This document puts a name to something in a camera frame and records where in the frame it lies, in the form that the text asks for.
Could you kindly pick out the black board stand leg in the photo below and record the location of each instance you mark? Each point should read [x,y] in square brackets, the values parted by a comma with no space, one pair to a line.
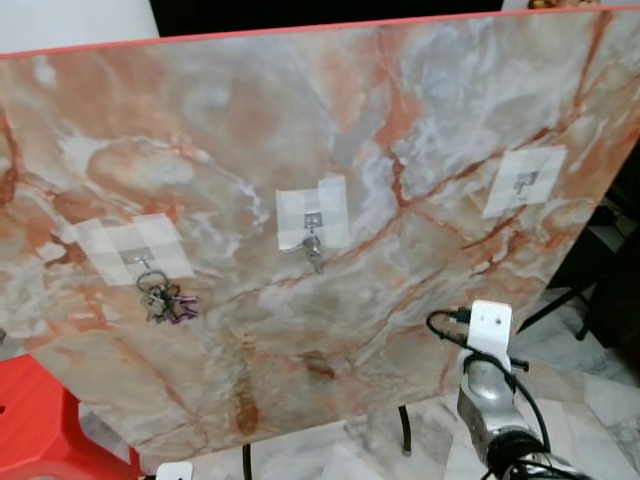
[246,462]
[405,430]

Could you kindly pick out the small metal hook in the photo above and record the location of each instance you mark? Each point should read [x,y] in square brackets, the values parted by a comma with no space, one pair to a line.
[135,258]
[524,182]
[313,220]

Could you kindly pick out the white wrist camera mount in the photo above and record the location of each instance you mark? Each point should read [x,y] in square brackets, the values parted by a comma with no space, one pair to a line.
[175,471]
[490,330]

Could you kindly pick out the single silver key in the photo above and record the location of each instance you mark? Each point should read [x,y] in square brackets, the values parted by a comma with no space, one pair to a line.
[314,252]

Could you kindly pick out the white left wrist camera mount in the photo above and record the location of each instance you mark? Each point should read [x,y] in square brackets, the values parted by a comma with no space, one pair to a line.
[175,471]

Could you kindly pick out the red plastic stool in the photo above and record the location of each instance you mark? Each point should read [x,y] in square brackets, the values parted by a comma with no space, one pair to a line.
[50,420]

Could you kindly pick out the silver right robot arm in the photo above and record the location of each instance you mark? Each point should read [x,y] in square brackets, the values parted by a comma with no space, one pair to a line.
[485,400]

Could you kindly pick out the key bunch with purple tag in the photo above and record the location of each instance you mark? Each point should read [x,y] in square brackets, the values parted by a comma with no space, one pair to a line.
[165,300]

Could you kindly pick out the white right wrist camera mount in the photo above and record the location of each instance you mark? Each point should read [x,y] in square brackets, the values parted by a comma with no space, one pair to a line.
[490,330]

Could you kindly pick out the marble pattern board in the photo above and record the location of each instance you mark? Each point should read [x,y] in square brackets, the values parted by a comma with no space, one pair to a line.
[400,300]

